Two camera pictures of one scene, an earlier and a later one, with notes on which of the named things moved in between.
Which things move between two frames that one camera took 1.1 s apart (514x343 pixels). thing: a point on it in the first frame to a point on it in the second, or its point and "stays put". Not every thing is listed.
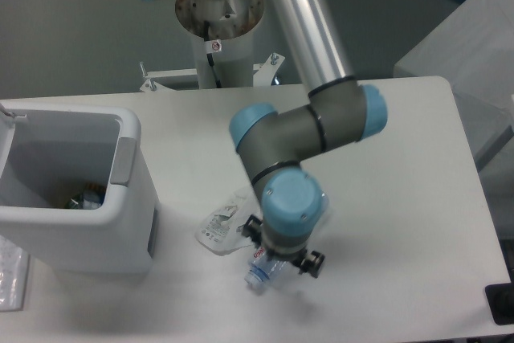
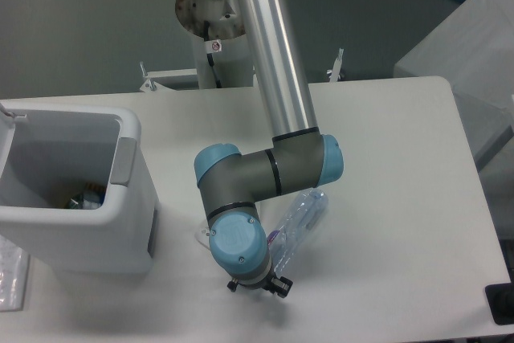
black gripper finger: x=252 y=229 to x=232 y=284
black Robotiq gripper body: x=272 y=255 to x=265 y=282
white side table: x=473 y=50 stays put
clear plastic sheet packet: x=14 y=272 stays put
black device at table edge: x=500 y=299 stays put
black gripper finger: x=312 y=263 to x=281 y=285
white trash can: x=49 y=153 stays put
